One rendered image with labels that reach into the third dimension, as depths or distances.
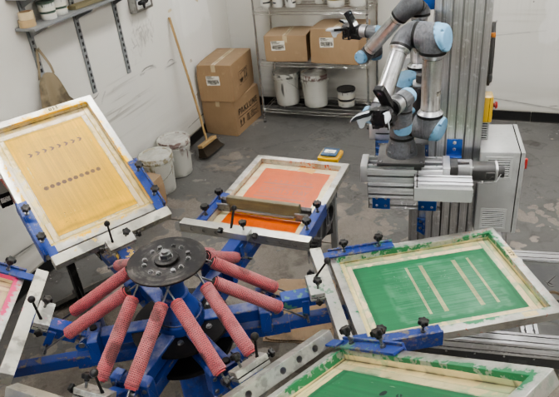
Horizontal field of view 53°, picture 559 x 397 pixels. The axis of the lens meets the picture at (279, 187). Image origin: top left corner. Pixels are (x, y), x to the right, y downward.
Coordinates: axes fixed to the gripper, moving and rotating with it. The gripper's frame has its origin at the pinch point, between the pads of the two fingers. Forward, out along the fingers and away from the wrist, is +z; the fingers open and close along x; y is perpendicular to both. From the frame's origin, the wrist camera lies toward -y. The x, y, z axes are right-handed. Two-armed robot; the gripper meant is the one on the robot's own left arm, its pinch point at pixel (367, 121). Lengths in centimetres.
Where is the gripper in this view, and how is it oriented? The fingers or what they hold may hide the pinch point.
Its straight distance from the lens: 216.9
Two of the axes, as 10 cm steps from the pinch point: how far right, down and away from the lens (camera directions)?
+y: 2.0, 8.9, 4.2
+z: -6.0, 4.5, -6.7
